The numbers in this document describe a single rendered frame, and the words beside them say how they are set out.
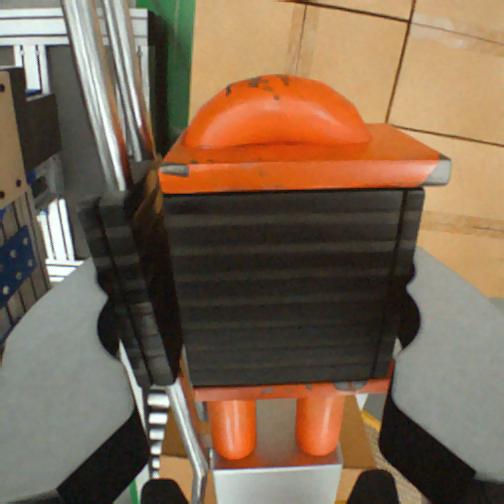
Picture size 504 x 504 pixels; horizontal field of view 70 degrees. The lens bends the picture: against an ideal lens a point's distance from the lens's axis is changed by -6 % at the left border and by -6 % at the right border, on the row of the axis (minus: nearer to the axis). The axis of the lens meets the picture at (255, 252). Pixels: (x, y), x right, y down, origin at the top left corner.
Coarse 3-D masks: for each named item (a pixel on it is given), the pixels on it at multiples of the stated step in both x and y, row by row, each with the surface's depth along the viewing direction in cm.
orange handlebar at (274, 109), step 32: (224, 96) 10; (256, 96) 10; (288, 96) 10; (320, 96) 10; (192, 128) 10; (224, 128) 10; (256, 128) 10; (288, 128) 10; (320, 128) 10; (352, 128) 10; (224, 416) 16; (320, 416) 16; (224, 448) 17; (320, 448) 17
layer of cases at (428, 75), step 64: (256, 0) 64; (320, 0) 65; (384, 0) 65; (448, 0) 64; (192, 64) 69; (256, 64) 70; (320, 64) 70; (384, 64) 70; (448, 64) 70; (448, 128) 76; (448, 192) 84; (448, 256) 92
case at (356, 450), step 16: (192, 400) 74; (352, 400) 81; (352, 416) 77; (176, 432) 67; (208, 432) 68; (352, 432) 73; (176, 448) 64; (352, 448) 70; (368, 448) 71; (160, 464) 64; (176, 464) 63; (352, 464) 67; (368, 464) 67; (176, 480) 66; (208, 480) 66; (352, 480) 68; (208, 496) 69; (336, 496) 71
